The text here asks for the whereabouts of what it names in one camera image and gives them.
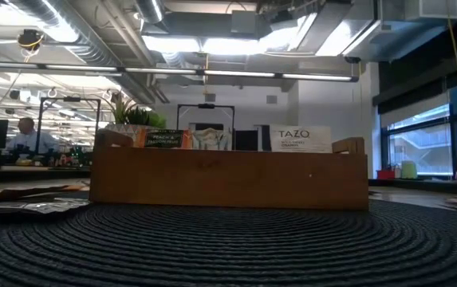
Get long linear ceiling light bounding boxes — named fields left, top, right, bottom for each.
left=0, top=61, right=360, bottom=84

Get white ceiling air unit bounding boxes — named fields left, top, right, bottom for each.
left=405, top=0, right=457, bottom=22

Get wooden three-compartment tray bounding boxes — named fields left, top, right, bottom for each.
left=89, top=129, right=369, bottom=211

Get grey ceiling junction box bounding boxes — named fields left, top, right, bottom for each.
left=230, top=10, right=259, bottom=35

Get black ceiling sensor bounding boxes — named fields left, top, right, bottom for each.
left=16, top=28, right=45, bottom=52

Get round dark woven placemat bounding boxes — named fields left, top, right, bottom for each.
left=0, top=190, right=457, bottom=287

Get dark window ledge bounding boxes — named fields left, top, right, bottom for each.
left=368, top=178, right=457, bottom=196

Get succulent in patterned white pot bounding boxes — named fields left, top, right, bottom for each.
left=102, top=92, right=169, bottom=149

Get white orange Tazo tea packet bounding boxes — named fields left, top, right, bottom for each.
left=270, top=125, right=333, bottom=154

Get silver round ventilation duct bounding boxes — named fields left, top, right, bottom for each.
left=134, top=0, right=166, bottom=24

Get person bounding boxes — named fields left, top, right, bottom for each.
left=6, top=116, right=61, bottom=155

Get black robot station frame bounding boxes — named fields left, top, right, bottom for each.
left=35, top=96, right=102, bottom=168
left=176, top=103, right=236, bottom=151

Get dark background desk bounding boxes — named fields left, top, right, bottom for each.
left=0, top=163, right=92, bottom=183

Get pale green container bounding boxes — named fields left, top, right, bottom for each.
left=400, top=159, right=419, bottom=180

